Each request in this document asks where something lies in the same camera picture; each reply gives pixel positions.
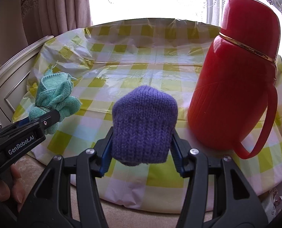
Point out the person's left hand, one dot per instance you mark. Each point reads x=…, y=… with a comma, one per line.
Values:
x=16, y=185

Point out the white ornate dresser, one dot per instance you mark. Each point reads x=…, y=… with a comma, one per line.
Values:
x=3, y=87

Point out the purple knitted sock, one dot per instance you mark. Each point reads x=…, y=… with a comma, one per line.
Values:
x=143, y=123

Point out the beige patterned curtain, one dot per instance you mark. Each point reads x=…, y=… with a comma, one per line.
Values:
x=55, y=4

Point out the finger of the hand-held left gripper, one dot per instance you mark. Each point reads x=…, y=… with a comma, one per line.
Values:
x=50, y=121
x=28, y=121

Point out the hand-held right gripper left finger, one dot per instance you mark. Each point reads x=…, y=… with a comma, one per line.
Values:
x=106, y=156

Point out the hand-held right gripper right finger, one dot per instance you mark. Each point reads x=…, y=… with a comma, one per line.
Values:
x=176, y=156

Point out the red thermos flask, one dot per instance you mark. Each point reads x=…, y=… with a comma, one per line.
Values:
x=226, y=87

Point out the green towel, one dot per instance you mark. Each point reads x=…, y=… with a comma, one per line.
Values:
x=53, y=92

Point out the checked plastic tablecloth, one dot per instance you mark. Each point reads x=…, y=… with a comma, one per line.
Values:
x=143, y=59

